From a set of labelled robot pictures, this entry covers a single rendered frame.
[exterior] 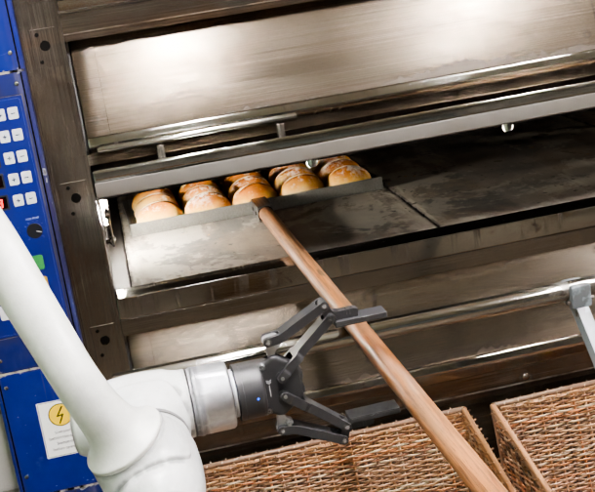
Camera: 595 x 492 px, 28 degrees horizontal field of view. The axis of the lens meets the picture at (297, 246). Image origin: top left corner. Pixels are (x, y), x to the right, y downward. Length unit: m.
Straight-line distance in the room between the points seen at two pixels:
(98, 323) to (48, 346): 0.77
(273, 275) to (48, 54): 0.55
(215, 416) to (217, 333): 0.65
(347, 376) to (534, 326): 0.36
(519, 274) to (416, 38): 0.49
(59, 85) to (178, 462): 0.86
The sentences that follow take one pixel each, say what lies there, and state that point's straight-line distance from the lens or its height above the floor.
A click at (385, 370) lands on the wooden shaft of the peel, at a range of 1.55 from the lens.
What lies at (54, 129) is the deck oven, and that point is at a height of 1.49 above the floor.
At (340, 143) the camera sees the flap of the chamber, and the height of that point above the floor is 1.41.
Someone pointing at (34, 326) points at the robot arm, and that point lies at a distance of 1.38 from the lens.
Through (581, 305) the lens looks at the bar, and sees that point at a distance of 1.89.
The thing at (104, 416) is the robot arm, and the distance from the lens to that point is 1.37.
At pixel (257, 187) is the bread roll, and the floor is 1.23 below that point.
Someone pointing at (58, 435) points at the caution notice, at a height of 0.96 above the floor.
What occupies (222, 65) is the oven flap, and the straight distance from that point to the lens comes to 2.07.
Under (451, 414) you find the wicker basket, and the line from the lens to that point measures 2.27.
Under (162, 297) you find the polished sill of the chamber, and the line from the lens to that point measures 2.13.
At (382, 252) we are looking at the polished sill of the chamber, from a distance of 2.17.
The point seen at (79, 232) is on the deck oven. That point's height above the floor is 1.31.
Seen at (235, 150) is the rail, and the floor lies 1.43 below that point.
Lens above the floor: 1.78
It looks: 15 degrees down
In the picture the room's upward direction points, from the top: 9 degrees counter-clockwise
